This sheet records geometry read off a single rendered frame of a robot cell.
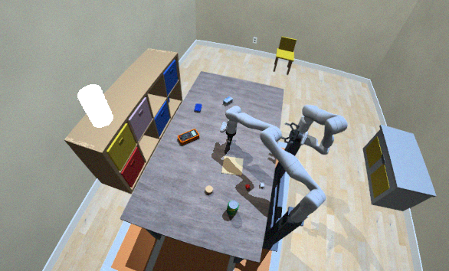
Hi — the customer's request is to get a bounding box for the green soda can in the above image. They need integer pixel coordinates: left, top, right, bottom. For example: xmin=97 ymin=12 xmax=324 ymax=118
xmin=227 ymin=200 xmax=239 ymax=216

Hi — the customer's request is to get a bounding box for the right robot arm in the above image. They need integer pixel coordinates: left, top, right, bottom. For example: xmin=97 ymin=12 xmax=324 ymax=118
xmin=298 ymin=105 xmax=348 ymax=155

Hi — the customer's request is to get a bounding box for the tan short cylinder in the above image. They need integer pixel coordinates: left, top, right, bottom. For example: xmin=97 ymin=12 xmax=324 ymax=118
xmin=205 ymin=185 xmax=213 ymax=194

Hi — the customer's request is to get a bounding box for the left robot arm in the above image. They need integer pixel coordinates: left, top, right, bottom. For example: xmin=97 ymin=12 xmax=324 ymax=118
xmin=220 ymin=106 xmax=326 ymax=223

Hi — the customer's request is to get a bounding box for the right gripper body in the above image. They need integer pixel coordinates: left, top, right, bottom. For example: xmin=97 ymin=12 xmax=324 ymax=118
xmin=289 ymin=129 xmax=303 ymax=142

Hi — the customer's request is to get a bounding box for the beige flat mat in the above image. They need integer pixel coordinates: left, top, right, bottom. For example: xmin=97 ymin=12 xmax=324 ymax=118
xmin=221 ymin=156 xmax=243 ymax=176

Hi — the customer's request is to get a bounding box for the orange digital multimeter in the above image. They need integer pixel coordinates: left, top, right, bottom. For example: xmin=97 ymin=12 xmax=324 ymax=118
xmin=178 ymin=129 xmax=199 ymax=145

